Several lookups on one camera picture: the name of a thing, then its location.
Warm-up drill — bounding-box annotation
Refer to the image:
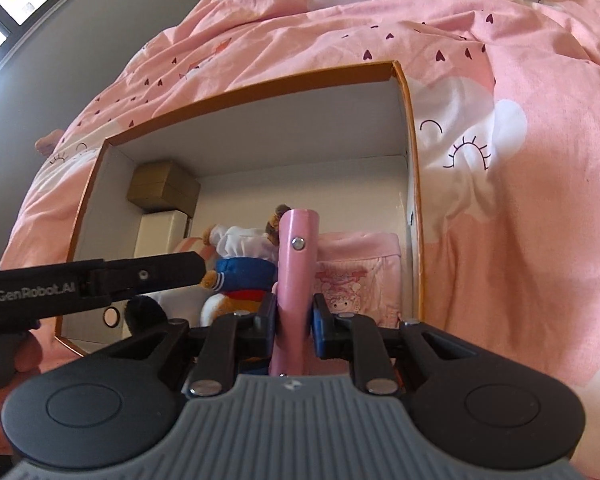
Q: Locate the pink striped white plush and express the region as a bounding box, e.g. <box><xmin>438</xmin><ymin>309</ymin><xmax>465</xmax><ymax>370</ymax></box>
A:
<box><xmin>172</xmin><ymin>237</ymin><xmax>216</xmax><ymax>261</ymax></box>

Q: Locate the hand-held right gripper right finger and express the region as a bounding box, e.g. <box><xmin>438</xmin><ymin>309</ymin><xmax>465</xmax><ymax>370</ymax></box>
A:
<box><xmin>311</xmin><ymin>292</ymin><xmax>473</xmax><ymax>395</ymax></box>

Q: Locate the bear plush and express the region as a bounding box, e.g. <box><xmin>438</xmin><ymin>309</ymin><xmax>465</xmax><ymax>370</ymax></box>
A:
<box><xmin>202</xmin><ymin>204</ymin><xmax>283</xmax><ymax>261</ymax></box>

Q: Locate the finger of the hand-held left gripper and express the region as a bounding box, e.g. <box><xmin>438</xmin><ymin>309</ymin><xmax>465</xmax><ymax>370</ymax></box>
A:
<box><xmin>82</xmin><ymin>251</ymin><xmax>207</xmax><ymax>307</ymax></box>

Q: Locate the person's left hand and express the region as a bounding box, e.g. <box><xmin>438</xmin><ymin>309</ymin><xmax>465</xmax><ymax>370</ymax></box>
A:
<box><xmin>0</xmin><ymin>332</ymin><xmax>45</xmax><ymax>466</ymax></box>

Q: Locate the long white box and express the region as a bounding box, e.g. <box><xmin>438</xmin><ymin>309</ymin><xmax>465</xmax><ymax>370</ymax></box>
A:
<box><xmin>132</xmin><ymin>210</ymin><xmax>191</xmax><ymax>261</ymax></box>

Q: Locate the pink snap-button case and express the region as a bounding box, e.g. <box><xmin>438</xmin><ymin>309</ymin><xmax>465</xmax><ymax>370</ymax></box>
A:
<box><xmin>269</xmin><ymin>209</ymin><xmax>321</xmax><ymax>378</ymax></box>

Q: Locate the white plush with black ear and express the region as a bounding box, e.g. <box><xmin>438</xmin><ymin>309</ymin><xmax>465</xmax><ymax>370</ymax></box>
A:
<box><xmin>102</xmin><ymin>285</ymin><xmax>211</xmax><ymax>336</ymax></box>

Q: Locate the orange cardboard box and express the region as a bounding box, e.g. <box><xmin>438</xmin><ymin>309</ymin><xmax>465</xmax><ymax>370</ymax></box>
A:
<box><xmin>54</xmin><ymin>60</ymin><xmax>425</xmax><ymax>358</ymax></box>

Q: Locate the small brown cardboard box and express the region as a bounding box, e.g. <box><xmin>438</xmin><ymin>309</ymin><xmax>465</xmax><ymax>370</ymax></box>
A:
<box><xmin>126</xmin><ymin>160</ymin><xmax>202</xmax><ymax>211</ymax></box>

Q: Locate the pink printed blanket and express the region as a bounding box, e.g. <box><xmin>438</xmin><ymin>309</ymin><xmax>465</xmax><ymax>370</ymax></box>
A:
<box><xmin>0</xmin><ymin>0</ymin><xmax>600</xmax><ymax>480</ymax></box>

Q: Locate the pilot plush with blue cap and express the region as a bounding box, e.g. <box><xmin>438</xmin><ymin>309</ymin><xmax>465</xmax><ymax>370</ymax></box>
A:
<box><xmin>200</xmin><ymin>257</ymin><xmax>277</xmax><ymax>331</ymax></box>

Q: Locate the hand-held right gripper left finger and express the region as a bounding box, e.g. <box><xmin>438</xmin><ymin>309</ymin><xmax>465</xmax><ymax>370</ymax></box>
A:
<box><xmin>105</xmin><ymin>294</ymin><xmax>280</xmax><ymax>397</ymax></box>

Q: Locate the pink printed tissue pack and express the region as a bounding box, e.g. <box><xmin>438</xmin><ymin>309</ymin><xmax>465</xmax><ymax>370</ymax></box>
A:
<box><xmin>312</xmin><ymin>231</ymin><xmax>403</xmax><ymax>330</ymax></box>

